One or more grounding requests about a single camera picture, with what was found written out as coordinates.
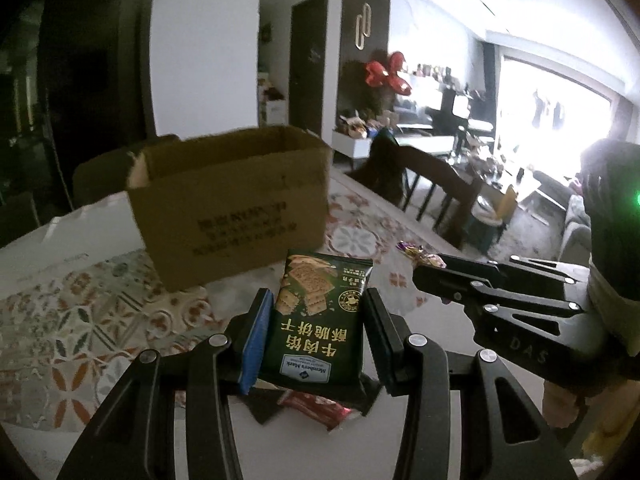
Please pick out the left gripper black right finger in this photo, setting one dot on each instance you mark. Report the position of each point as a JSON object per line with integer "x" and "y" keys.
{"x": 386, "y": 333}

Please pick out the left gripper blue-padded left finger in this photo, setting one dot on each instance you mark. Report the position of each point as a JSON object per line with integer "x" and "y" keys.
{"x": 252, "y": 338}

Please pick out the green beef cracker packet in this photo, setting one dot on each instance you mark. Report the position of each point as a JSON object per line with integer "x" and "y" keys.
{"x": 315, "y": 336}

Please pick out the small red snack packet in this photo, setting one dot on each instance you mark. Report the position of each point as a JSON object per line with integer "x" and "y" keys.
{"x": 326, "y": 412}

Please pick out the right human hand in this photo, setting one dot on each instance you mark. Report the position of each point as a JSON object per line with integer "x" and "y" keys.
{"x": 612, "y": 412}

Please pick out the black snack packet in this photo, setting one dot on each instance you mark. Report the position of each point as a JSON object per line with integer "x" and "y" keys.
{"x": 264, "y": 404}

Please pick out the purple wrapped candy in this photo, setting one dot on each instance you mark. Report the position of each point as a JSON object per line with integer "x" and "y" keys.
{"x": 410, "y": 250}

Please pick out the green side stool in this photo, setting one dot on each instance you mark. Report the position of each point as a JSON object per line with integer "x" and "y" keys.
{"x": 488, "y": 221}

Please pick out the brown cardboard box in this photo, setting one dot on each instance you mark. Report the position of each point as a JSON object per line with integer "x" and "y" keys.
{"x": 219, "y": 205}

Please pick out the dark wooden chair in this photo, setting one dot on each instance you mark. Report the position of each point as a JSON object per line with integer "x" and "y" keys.
{"x": 393, "y": 171}

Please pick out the patterned floral table mat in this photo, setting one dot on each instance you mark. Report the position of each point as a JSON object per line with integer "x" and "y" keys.
{"x": 80, "y": 298}

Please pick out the red bow balloon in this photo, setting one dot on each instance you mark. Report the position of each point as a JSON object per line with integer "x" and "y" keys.
{"x": 379, "y": 75}

